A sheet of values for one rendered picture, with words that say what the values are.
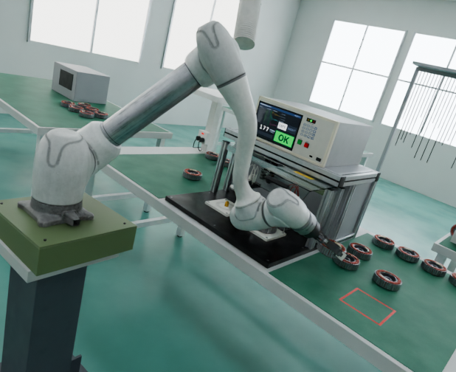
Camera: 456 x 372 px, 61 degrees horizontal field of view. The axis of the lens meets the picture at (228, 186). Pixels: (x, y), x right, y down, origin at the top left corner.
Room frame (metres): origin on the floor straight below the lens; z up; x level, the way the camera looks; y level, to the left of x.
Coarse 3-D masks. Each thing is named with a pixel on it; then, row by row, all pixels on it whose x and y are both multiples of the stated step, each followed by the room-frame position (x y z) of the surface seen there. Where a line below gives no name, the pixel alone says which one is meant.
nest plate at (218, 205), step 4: (216, 200) 1.82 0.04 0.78; (220, 200) 1.83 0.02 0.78; (224, 200) 1.85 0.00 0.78; (228, 200) 1.87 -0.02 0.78; (208, 204) 1.75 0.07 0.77; (212, 204) 1.75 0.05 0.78; (216, 204) 1.76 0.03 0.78; (220, 204) 1.77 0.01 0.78; (232, 204) 1.82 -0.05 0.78; (216, 208) 1.72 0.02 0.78; (220, 208) 1.73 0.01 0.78; (224, 208) 1.74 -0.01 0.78; (228, 208) 1.75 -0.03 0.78; (220, 212) 1.70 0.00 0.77; (224, 212) 1.70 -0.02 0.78; (228, 212) 1.71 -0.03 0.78
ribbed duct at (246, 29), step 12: (240, 0) 3.07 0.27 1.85; (252, 0) 3.00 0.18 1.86; (240, 12) 2.99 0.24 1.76; (252, 12) 2.98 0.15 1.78; (240, 24) 2.93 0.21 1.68; (252, 24) 2.94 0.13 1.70; (240, 36) 2.87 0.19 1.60; (252, 36) 2.90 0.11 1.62; (240, 48) 2.99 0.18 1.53; (252, 48) 2.97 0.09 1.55
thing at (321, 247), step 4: (320, 240) 1.43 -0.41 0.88; (332, 240) 1.46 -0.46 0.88; (320, 244) 1.40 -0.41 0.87; (336, 244) 1.44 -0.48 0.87; (340, 244) 1.44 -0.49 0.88; (320, 248) 1.40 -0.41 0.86; (324, 248) 1.38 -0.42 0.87; (340, 248) 1.42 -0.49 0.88; (344, 248) 1.41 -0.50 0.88; (324, 252) 1.38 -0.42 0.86; (328, 252) 1.38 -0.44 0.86; (332, 252) 1.37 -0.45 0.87; (328, 256) 1.37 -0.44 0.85; (332, 256) 1.37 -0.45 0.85
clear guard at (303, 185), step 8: (264, 168) 1.57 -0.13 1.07; (272, 168) 1.61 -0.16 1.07; (280, 168) 1.65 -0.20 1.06; (288, 168) 1.69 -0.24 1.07; (256, 176) 1.54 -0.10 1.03; (264, 176) 1.53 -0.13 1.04; (272, 176) 1.52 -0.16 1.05; (280, 176) 1.51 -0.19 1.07; (288, 176) 1.55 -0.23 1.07; (296, 176) 1.58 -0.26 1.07; (304, 176) 1.62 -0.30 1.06; (312, 176) 1.66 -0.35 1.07; (256, 184) 1.51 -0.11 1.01; (264, 184) 1.50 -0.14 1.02; (272, 184) 1.49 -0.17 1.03; (288, 184) 1.47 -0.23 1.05; (296, 184) 1.47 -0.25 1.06; (304, 184) 1.50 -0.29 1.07; (312, 184) 1.53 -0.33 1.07; (320, 184) 1.57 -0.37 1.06; (328, 184) 1.61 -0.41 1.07; (296, 192) 1.43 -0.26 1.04; (304, 192) 1.43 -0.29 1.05
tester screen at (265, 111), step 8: (264, 104) 1.91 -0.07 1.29; (264, 112) 1.90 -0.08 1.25; (272, 112) 1.87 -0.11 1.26; (280, 112) 1.84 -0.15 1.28; (288, 112) 1.82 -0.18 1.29; (264, 120) 1.89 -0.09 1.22; (272, 120) 1.86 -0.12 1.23; (280, 120) 1.83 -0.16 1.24; (288, 120) 1.81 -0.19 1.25; (296, 120) 1.78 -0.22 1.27; (272, 128) 1.85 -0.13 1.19; (264, 136) 1.87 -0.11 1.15; (272, 136) 1.85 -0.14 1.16; (280, 144) 1.81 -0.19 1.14
